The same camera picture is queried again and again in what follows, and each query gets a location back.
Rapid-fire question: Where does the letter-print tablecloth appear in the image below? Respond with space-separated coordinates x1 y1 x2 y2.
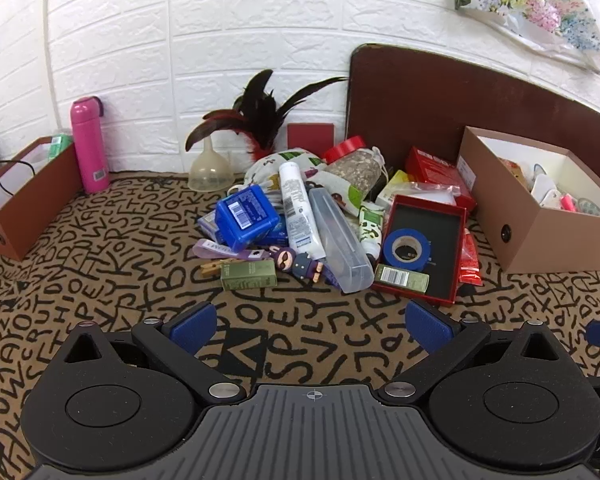
0 170 600 480

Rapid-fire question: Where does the yellow-green packet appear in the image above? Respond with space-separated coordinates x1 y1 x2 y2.
375 170 416 207

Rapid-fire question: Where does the wooden clothespin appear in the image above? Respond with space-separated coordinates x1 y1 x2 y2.
200 258 236 279

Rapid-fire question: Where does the brown box with cord handle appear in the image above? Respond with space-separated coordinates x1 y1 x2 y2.
0 136 83 261

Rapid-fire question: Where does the brown cardboard shoebox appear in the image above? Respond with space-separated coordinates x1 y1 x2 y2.
455 126 600 274

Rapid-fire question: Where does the red foil packet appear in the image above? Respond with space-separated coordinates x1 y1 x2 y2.
457 227 483 286

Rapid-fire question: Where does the purple cartoon figure toy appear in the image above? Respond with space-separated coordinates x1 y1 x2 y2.
267 246 327 286

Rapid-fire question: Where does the seed jar with red lid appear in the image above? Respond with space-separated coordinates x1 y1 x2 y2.
321 135 387 199

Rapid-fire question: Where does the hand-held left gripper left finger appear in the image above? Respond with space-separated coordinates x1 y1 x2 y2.
60 304 247 404

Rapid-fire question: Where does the brown wooden board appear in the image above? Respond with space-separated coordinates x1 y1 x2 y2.
346 43 600 197

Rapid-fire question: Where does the white squeeze tube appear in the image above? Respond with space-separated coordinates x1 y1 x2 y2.
278 161 327 261

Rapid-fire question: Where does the white plastic item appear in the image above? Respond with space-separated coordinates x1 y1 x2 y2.
530 161 562 207

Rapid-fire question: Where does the dark red feather bunch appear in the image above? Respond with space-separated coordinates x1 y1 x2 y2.
185 69 348 162

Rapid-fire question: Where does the red cardboard box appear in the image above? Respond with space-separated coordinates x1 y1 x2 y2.
405 146 477 212

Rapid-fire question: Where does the small green box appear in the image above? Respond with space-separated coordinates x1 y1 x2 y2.
221 259 279 291
374 264 430 294

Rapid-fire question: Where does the green and white tube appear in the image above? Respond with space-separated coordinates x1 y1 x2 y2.
358 201 385 261

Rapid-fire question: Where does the purple strip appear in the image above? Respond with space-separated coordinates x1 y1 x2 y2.
192 239 261 261

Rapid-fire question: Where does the green packet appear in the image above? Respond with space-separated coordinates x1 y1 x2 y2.
47 134 76 163

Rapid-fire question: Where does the white printed drawstring bag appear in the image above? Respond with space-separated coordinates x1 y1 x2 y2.
243 149 367 218

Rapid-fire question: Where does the red tray box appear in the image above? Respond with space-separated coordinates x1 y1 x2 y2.
371 194 468 307

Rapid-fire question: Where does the clear plastic case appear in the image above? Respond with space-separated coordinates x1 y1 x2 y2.
307 186 375 295

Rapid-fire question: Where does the blue square box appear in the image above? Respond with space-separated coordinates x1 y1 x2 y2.
215 185 281 253

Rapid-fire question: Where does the pink thermos bottle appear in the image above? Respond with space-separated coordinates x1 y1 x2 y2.
70 97 112 194

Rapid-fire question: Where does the blue tape roll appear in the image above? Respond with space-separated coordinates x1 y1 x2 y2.
382 228 432 270

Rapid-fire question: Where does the floral cloth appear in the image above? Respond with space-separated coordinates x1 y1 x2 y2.
452 0 600 80

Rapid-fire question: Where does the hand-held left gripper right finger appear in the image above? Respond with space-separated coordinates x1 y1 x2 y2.
380 300 564 405

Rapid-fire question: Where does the translucent plastic funnel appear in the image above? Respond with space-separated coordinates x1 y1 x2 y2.
188 136 231 192

